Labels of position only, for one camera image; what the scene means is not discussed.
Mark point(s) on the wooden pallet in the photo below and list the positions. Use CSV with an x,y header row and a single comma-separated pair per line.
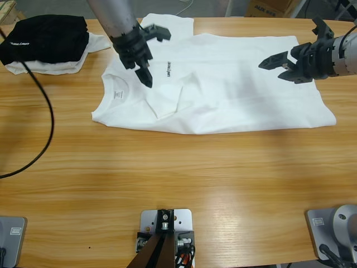
x,y
11,11

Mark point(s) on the white t-shirt with black logo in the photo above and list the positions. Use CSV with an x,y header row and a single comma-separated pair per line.
x,y
223,97

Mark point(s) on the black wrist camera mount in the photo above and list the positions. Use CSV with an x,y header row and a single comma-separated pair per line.
x,y
159,32
323,29

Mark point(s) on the black metal stand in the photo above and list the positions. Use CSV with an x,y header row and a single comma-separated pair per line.
x,y
346,8

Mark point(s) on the folded black t-shirt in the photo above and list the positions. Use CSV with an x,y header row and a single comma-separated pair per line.
x,y
42,39

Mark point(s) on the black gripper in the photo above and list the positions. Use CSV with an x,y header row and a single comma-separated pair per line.
x,y
131,48
315,61

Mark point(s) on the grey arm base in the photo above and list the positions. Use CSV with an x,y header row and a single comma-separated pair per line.
x,y
14,243
318,231

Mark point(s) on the white metal post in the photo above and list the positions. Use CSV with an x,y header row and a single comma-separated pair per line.
x,y
230,8
299,9

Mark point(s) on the cardboard box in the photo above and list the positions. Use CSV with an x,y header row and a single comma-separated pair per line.
x,y
265,8

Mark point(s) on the folded white t-shirt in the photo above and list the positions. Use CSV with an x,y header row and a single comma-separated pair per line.
x,y
55,69

